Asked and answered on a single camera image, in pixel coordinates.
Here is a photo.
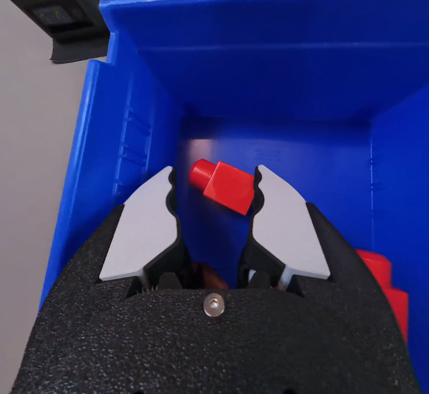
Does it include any person's left hand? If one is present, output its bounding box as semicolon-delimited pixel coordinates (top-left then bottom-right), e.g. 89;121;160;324
193;261;230;290

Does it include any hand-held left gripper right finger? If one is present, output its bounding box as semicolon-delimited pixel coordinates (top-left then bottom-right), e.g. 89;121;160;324
238;165;331;291

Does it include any red mega block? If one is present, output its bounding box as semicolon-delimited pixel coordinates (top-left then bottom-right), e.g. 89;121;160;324
189;159;255;216
355;249;409;344

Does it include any large blue plastic bin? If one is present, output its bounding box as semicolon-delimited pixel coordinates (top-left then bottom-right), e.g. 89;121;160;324
38;0;429;394

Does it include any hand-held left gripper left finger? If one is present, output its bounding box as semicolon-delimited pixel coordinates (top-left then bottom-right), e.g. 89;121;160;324
99;166;193;288

